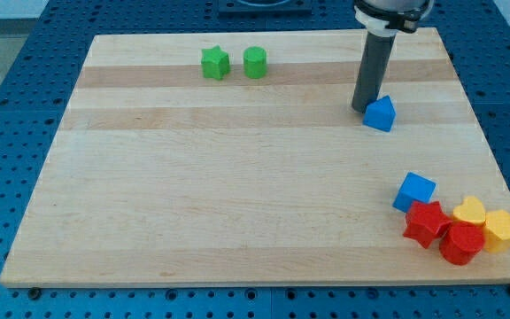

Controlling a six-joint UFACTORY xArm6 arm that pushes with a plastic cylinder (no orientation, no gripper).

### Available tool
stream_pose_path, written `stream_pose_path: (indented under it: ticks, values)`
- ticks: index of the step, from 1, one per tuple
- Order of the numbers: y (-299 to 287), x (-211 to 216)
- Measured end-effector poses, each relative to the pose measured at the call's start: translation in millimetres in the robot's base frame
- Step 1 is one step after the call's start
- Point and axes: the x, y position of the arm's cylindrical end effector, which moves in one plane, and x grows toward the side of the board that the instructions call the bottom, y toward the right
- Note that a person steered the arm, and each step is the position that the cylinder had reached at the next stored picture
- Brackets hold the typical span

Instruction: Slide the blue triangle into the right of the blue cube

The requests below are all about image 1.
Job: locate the blue triangle block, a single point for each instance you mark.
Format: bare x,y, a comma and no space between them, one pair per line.
380,114

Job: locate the blue cube block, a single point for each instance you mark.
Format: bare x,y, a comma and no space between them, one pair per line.
413,188

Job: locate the wooden board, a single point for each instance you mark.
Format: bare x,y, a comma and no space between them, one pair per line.
159,177

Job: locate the green star block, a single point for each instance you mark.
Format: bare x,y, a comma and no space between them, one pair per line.
215,63

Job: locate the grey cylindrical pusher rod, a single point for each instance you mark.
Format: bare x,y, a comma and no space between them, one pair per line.
375,58

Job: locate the red star block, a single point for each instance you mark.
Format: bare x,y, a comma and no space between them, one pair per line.
426,222

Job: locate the yellow heart block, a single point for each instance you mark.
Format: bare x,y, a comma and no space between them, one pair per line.
471,210

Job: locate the red cylinder block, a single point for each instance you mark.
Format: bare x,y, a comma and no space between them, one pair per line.
461,243

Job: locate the yellow hexagon block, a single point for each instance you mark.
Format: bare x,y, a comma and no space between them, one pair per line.
496,231

